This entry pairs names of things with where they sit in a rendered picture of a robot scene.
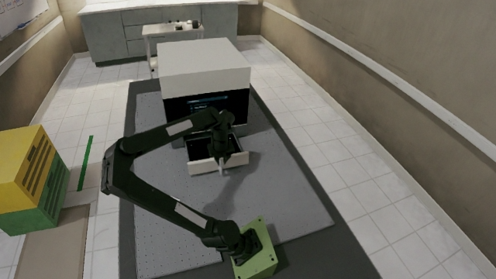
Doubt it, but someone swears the white imager box with drawer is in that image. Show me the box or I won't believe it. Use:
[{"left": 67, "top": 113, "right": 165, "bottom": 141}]
[{"left": 157, "top": 38, "right": 251, "bottom": 175}]

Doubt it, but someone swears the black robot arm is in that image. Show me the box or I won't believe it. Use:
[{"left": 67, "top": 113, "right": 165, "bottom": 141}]
[{"left": 101, "top": 107, "right": 263, "bottom": 267}]

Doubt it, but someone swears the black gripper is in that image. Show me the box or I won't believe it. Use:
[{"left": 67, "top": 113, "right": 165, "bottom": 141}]
[{"left": 207, "top": 138, "right": 235, "bottom": 166}]

